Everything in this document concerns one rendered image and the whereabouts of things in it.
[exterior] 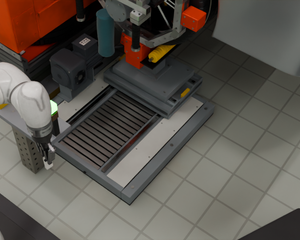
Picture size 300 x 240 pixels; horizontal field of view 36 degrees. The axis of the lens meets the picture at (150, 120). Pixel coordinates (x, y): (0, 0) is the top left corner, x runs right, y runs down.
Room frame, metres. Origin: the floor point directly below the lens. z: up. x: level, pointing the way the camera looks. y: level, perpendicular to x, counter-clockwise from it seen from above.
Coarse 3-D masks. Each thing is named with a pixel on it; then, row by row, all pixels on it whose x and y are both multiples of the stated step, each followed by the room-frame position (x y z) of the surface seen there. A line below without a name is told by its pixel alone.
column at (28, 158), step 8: (16, 136) 1.44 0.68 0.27; (24, 136) 1.40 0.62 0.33; (24, 144) 1.41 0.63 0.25; (32, 144) 1.42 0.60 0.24; (24, 152) 1.42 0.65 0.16; (32, 152) 1.41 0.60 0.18; (24, 160) 1.44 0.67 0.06; (32, 160) 1.40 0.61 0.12; (40, 160) 1.44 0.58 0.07; (32, 168) 1.40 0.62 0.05; (40, 168) 1.43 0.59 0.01
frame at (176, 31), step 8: (104, 0) 2.01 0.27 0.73; (176, 0) 1.76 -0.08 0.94; (184, 0) 1.75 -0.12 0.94; (104, 8) 2.01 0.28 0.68; (176, 8) 1.76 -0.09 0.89; (184, 8) 1.78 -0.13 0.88; (176, 16) 1.76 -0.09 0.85; (120, 24) 1.96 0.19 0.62; (128, 24) 1.97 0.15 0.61; (176, 24) 1.75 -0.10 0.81; (128, 32) 1.92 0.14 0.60; (144, 32) 1.91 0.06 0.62; (168, 32) 1.78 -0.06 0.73; (176, 32) 1.75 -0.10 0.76; (144, 40) 1.86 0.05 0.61; (152, 40) 1.83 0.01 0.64; (160, 40) 1.80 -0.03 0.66; (168, 40) 1.77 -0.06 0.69
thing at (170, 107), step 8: (104, 72) 2.05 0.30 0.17; (112, 72) 2.08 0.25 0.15; (104, 80) 2.05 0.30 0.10; (112, 80) 2.01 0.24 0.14; (120, 80) 2.01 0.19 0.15; (192, 80) 2.02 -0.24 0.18; (200, 80) 2.05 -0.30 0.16; (120, 88) 1.97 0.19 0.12; (128, 88) 1.94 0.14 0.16; (136, 88) 1.96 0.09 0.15; (184, 88) 1.98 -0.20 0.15; (192, 88) 1.97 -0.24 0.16; (136, 96) 1.91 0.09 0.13; (144, 96) 1.88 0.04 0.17; (152, 96) 1.90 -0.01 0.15; (176, 96) 1.91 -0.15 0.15; (184, 96) 1.90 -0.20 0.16; (144, 104) 1.87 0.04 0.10; (152, 104) 1.84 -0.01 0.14; (160, 104) 1.84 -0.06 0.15; (168, 104) 1.84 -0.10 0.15; (176, 104) 1.83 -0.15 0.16; (160, 112) 1.80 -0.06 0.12; (168, 112) 1.77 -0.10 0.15
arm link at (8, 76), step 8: (0, 64) 1.18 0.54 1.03; (8, 64) 1.18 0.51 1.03; (0, 72) 1.13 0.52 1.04; (8, 72) 1.14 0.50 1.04; (16, 72) 1.14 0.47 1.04; (0, 80) 1.09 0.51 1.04; (8, 80) 1.10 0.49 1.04; (16, 80) 1.10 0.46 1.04; (24, 80) 1.11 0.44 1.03; (0, 88) 1.07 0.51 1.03; (8, 88) 1.08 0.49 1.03; (0, 96) 1.06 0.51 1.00; (8, 96) 1.06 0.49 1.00; (0, 104) 1.06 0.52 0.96
